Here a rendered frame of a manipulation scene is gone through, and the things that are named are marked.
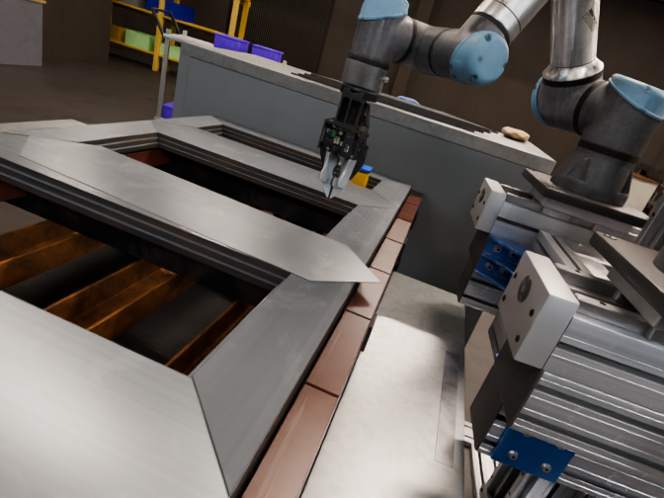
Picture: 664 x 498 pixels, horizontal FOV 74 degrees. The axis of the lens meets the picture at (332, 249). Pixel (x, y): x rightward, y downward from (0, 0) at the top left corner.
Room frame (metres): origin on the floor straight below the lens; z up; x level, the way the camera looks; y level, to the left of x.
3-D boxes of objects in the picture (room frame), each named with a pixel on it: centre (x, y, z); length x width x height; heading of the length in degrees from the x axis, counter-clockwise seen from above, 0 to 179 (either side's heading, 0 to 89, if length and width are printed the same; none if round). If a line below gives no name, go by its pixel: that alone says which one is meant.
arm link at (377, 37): (0.84, 0.03, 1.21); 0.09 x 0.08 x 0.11; 119
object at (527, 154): (1.79, 0.02, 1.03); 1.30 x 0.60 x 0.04; 80
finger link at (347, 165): (0.83, 0.02, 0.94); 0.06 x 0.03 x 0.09; 171
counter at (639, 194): (9.65, -5.24, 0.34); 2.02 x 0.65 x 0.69; 174
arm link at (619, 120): (0.98, -0.48, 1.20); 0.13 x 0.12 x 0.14; 29
